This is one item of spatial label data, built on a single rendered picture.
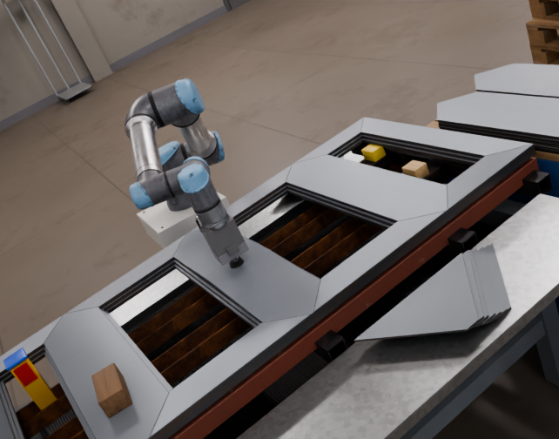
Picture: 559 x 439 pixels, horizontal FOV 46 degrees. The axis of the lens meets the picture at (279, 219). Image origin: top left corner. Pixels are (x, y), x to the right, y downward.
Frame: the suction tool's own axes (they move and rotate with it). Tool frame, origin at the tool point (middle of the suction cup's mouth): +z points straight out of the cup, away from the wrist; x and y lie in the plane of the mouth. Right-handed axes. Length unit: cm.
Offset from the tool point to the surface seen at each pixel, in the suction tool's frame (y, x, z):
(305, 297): 6.2, -29.9, -0.3
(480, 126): 83, -5, 0
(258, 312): -4.7, -24.5, -0.3
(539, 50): 261, 166, 74
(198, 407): -28.0, -40.7, 1.1
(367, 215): 36.4, -11.5, 0.9
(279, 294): 2.1, -23.0, -0.3
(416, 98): 201, 223, 85
